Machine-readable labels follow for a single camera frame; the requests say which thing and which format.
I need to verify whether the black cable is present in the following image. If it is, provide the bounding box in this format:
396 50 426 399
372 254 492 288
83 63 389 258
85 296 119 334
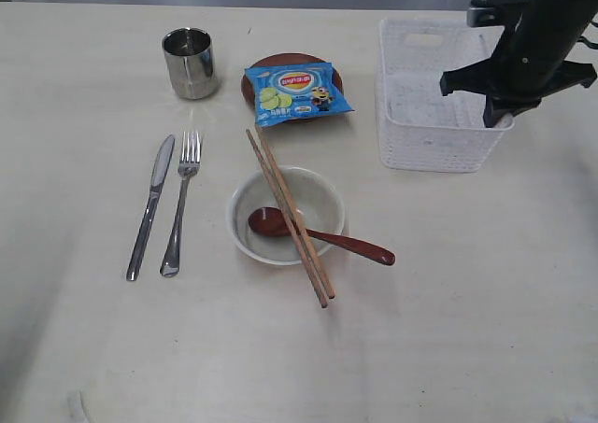
577 19 598 50

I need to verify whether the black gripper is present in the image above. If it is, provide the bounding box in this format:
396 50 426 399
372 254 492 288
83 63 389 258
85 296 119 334
440 0 597 128

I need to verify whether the dark red wooden spoon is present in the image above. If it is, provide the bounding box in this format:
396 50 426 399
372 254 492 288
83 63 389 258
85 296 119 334
248 207 395 266

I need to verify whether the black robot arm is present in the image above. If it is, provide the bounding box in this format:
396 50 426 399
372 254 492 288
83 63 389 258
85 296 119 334
440 0 597 128

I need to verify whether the blue chips bag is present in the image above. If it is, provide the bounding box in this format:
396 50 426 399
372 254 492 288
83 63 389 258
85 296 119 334
244 61 355 128

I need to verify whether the silver table knife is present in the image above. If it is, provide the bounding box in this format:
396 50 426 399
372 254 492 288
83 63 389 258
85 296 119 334
125 134 175 282

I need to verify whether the white speckled ceramic bowl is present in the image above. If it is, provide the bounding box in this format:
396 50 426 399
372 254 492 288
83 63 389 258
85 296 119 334
225 166 345 267

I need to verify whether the white perforated plastic basket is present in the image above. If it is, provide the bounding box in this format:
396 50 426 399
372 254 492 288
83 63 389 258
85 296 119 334
376 18 514 173

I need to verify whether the silver fork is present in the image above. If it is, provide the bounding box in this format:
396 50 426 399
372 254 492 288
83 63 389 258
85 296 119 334
160 131 203 277

